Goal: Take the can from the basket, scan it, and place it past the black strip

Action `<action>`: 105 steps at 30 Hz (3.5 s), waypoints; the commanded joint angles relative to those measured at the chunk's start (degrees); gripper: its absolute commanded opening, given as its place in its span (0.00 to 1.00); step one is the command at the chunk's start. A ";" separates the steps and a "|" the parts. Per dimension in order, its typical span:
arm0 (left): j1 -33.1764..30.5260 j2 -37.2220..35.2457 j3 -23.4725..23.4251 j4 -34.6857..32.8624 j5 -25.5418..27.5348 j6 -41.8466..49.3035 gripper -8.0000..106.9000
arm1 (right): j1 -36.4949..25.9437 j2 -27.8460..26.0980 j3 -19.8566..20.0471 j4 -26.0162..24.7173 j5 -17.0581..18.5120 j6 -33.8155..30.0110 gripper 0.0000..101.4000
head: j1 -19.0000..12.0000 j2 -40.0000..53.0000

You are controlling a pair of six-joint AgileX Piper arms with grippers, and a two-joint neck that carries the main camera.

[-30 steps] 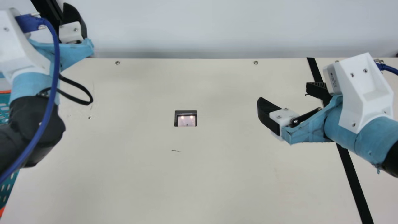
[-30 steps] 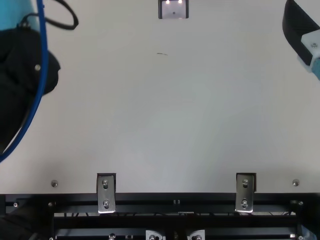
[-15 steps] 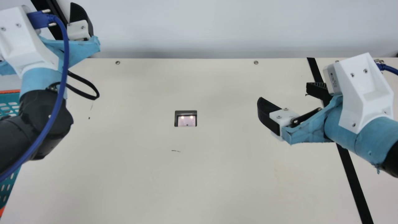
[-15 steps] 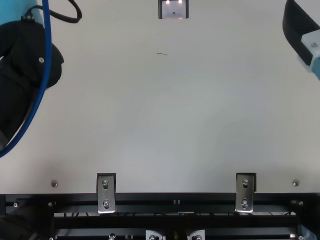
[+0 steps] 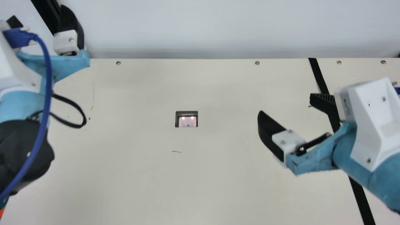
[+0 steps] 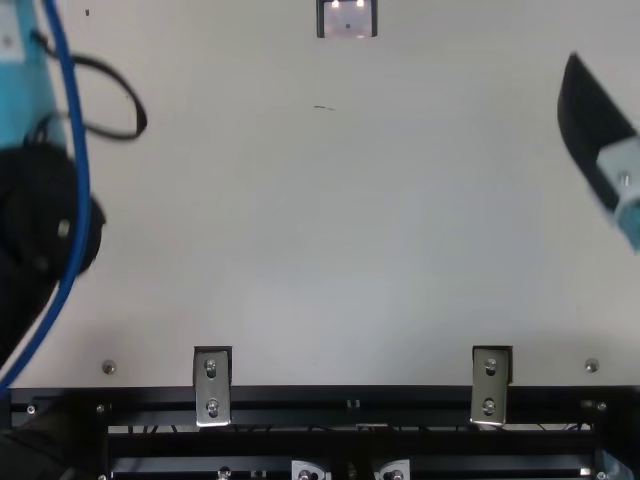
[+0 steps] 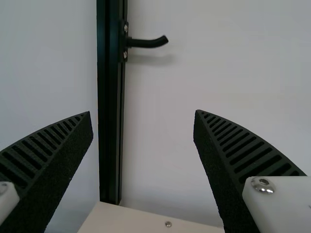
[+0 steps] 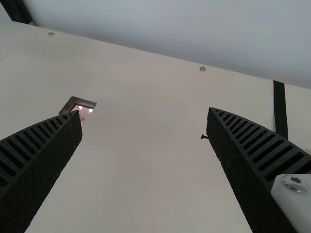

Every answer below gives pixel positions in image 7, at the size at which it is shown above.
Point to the black post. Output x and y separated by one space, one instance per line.
109 109

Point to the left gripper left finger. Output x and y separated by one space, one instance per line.
46 170

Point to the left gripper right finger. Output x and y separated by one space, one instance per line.
233 170

